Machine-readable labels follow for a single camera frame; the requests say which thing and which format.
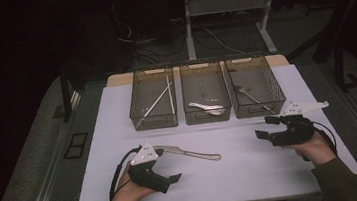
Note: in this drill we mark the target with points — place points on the transparent brown plastic bin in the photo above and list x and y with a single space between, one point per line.
254 79
151 96
203 87

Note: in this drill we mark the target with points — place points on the silver metal fork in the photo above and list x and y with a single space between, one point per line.
241 90

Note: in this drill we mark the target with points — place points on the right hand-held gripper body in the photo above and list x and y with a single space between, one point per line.
297 131

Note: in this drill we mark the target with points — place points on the black metal stand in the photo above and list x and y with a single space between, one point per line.
65 95
340 66

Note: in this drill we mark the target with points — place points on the person's right hand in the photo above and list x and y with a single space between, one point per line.
316 151

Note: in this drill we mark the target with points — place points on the white ceramic spoon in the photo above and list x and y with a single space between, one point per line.
200 106

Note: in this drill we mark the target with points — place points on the white metal desk frame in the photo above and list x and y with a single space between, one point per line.
226 4

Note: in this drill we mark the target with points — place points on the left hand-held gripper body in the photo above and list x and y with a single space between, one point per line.
146 176

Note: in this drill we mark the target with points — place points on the silver metal knife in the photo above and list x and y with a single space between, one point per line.
205 156

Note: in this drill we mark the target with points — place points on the black floor socket box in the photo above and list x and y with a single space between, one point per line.
75 145

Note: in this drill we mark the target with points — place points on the person's left hand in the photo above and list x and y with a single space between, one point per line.
127 193

